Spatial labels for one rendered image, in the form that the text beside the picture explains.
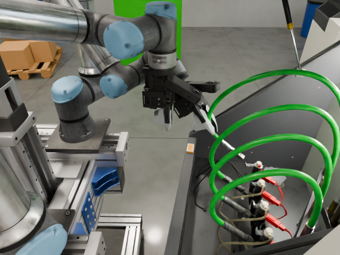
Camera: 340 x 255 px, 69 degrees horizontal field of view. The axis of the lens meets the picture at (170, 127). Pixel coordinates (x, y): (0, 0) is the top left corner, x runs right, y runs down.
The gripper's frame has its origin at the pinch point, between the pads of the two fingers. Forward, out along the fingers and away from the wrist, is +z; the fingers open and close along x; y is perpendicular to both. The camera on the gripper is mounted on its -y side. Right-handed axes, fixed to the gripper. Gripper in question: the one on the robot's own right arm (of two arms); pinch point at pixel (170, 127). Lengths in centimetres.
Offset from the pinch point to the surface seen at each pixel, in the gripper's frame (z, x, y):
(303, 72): -20.5, -1.0, -33.6
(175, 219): 26.5, 14.2, -4.6
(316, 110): -15.6, 8.6, -35.7
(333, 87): -17.6, -0.1, -41.2
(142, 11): 25, -304, 96
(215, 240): 38.5, 11.7, -18.5
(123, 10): 23, -296, 122
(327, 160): -7.7, 16.6, -38.2
